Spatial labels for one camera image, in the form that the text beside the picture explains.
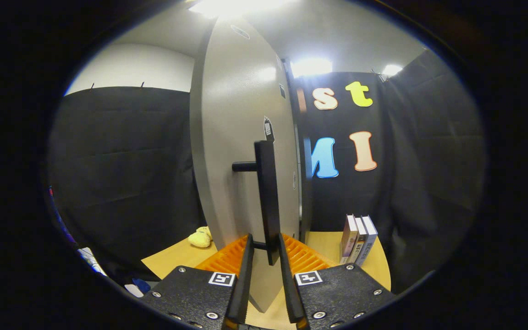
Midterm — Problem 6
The white spine book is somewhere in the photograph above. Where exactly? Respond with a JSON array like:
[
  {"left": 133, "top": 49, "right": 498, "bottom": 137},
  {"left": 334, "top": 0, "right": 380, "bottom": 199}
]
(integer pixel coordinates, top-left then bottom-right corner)
[{"left": 347, "top": 216, "right": 368, "bottom": 265}]

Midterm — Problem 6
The grey blue book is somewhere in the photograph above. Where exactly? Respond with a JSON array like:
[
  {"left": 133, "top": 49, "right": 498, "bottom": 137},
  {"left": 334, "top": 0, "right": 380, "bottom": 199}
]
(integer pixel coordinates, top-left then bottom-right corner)
[{"left": 355, "top": 215, "right": 378, "bottom": 266}]

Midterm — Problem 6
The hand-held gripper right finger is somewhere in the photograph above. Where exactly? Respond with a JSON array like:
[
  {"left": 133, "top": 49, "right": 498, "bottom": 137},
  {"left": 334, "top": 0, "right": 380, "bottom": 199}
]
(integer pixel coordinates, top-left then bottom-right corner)
[{"left": 277, "top": 233, "right": 396, "bottom": 330}]

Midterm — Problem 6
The yellow plush toy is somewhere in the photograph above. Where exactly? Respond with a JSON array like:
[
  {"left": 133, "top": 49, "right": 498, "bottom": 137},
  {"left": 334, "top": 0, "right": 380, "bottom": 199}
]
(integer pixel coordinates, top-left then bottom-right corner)
[{"left": 188, "top": 226, "right": 213, "bottom": 248}]

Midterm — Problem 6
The small ceiling light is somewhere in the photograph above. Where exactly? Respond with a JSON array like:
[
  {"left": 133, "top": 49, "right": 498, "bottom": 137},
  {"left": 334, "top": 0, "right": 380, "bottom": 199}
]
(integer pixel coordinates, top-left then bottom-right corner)
[{"left": 290, "top": 57, "right": 333, "bottom": 77}]

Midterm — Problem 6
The large ceiling light panel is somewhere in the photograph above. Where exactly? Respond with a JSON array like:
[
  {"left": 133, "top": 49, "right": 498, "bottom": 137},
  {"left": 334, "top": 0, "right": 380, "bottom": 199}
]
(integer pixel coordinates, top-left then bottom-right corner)
[{"left": 188, "top": 0, "right": 292, "bottom": 19}]

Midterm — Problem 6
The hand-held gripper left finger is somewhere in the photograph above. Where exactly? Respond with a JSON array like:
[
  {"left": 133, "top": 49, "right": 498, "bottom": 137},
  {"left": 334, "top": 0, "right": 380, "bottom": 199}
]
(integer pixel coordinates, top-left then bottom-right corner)
[{"left": 141, "top": 233, "right": 255, "bottom": 330}]

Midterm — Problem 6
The black backdrop cloth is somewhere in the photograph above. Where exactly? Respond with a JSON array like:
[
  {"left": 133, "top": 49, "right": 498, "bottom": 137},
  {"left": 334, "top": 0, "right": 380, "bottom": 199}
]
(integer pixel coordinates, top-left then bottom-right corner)
[{"left": 46, "top": 48, "right": 487, "bottom": 294}]

